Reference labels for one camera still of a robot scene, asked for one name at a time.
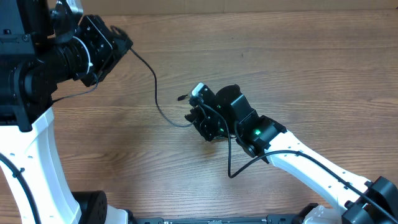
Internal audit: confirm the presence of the thin black cable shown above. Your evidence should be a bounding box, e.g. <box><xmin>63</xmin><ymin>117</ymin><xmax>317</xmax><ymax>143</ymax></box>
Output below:
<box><xmin>110</xmin><ymin>25</ymin><xmax>197</xmax><ymax>128</ymax></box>

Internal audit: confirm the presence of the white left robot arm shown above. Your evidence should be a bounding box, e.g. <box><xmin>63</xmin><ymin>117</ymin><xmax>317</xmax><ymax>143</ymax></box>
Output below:
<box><xmin>1</xmin><ymin>0</ymin><xmax>135</xmax><ymax>223</ymax></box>

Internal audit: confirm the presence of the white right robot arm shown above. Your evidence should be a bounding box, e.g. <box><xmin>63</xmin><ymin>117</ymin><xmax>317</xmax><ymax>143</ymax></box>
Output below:
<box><xmin>185</xmin><ymin>83</ymin><xmax>397</xmax><ymax>223</ymax></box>

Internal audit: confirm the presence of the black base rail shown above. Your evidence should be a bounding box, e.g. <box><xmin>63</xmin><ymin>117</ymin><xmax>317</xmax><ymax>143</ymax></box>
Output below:
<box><xmin>133</xmin><ymin>214</ymin><xmax>304</xmax><ymax>224</ymax></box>

